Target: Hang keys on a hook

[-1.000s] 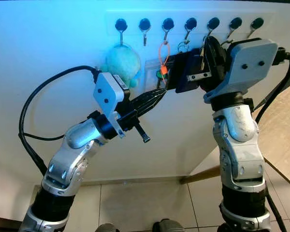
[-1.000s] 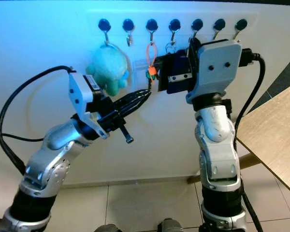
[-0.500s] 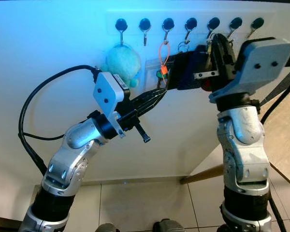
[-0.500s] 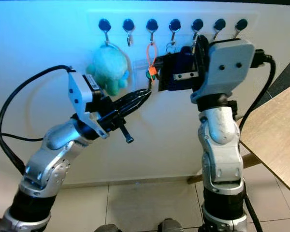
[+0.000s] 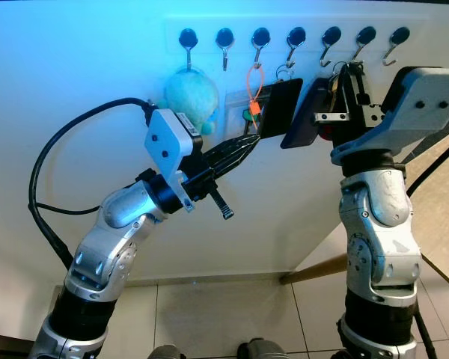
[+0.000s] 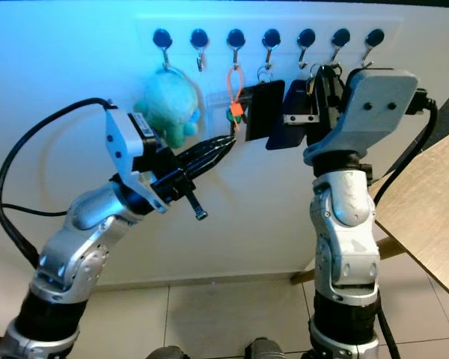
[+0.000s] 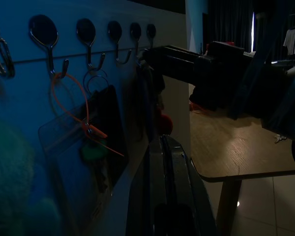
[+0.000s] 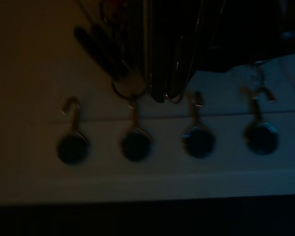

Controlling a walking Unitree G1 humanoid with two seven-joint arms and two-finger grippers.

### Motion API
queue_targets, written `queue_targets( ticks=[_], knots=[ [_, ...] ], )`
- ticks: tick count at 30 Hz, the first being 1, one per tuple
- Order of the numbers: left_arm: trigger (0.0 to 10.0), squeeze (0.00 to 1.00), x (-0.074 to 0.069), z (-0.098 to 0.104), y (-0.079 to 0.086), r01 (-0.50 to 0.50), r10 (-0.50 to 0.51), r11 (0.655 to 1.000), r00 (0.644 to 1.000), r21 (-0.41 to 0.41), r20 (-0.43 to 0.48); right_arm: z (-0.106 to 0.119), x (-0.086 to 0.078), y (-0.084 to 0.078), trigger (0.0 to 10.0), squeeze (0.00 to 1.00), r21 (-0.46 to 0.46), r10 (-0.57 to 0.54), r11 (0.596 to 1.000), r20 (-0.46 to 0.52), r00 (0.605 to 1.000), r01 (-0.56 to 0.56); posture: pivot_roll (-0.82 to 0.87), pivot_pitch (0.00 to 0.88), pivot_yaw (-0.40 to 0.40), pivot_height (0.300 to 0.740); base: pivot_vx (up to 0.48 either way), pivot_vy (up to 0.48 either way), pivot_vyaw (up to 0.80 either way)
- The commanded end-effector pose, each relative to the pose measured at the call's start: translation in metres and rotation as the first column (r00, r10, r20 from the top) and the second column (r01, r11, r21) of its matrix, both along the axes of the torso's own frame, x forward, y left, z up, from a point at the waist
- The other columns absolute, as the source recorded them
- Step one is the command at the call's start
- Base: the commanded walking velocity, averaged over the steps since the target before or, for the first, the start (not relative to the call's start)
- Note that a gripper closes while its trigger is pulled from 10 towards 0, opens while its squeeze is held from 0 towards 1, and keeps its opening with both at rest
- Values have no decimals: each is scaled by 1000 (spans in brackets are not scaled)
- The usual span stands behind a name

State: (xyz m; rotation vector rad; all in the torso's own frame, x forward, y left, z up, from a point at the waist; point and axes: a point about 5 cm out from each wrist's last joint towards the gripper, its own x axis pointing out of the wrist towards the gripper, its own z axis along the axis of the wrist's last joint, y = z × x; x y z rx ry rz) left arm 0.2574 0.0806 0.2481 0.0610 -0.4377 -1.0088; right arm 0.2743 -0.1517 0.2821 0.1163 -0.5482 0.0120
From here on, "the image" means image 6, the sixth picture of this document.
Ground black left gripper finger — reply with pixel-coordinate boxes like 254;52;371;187
187;142;234;179
180;135;236;167

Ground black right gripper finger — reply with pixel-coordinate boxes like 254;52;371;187
284;76;321;126
316;64;342;105

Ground keys with blue card holder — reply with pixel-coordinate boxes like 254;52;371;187
266;75;319;152

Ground black round metal hook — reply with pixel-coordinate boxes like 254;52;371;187
359;28;385;68
328;27;351;67
226;28;246;68
190;28;210;73
153;28;174;73
261;28;282;70
296;28;317;70

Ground clear badge holder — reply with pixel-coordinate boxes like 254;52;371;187
202;91;244;139

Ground black card holder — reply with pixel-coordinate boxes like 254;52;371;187
243;67;287;143

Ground orange loop green key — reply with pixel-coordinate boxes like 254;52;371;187
224;66;248;124

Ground teal plush toy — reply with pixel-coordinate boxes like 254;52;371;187
133;69;199;149

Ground light wooden table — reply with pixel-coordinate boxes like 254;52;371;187
290;123;449;307

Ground grey right robot leg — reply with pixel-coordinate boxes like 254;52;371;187
243;338;289;359

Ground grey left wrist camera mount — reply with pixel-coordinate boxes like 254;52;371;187
105;108;165;214

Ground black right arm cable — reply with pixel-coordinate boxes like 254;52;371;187
370;90;442;359

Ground white hook rail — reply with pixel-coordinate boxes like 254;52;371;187
136;16;397;62

